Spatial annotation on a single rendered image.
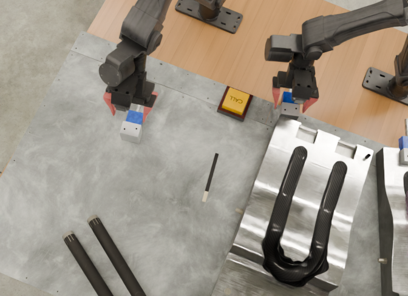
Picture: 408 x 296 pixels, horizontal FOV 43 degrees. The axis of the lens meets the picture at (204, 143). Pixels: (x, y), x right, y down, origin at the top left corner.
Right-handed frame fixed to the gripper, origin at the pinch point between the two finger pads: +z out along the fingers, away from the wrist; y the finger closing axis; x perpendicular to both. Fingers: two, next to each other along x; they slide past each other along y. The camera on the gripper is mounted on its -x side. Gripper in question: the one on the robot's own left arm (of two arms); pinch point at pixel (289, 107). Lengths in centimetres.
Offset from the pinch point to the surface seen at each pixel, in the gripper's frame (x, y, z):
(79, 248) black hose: -40, -49, 23
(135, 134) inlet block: -13.4, -40.0, 6.5
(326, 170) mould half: -17.8, 10.2, 5.1
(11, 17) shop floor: 97, -119, 42
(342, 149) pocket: -10.2, 14.6, 3.6
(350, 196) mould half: -22.7, 16.5, 8.1
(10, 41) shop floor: 86, -116, 49
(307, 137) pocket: -8.7, 5.2, 2.8
